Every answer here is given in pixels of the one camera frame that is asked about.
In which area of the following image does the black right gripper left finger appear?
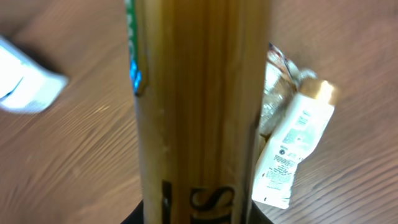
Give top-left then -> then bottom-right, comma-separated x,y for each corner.
121,200 -> 144,224

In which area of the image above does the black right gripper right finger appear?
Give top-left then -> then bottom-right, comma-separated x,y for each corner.
248,201 -> 274,224

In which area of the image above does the white cream tube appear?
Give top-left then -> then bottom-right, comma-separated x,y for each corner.
251,78 -> 339,209

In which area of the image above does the beige bread snack pouch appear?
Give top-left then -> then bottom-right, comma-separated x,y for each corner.
256,42 -> 318,156

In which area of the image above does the orange spaghetti packet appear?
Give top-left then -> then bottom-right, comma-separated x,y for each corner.
125,0 -> 271,224

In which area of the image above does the white barcode scanner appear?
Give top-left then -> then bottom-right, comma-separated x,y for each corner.
1,36 -> 69,114

